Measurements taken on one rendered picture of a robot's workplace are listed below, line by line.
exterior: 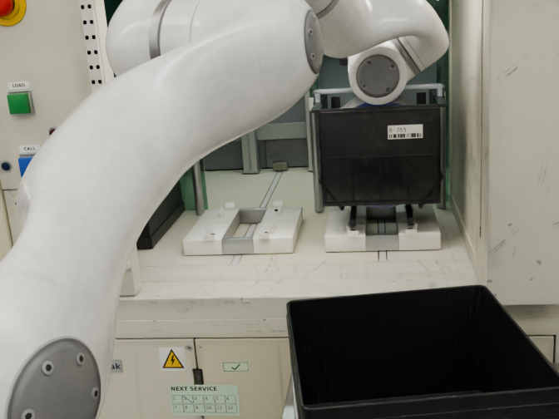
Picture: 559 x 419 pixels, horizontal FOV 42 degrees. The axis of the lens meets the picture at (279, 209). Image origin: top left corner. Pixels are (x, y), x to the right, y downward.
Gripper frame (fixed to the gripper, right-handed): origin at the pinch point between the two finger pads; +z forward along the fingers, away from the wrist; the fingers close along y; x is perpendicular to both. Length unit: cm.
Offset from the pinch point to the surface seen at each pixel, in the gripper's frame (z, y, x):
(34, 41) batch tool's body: -30, -51, 8
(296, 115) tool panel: 60, -22, -19
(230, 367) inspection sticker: -30, -26, -47
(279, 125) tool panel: 58, -27, -22
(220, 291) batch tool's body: -27, -27, -35
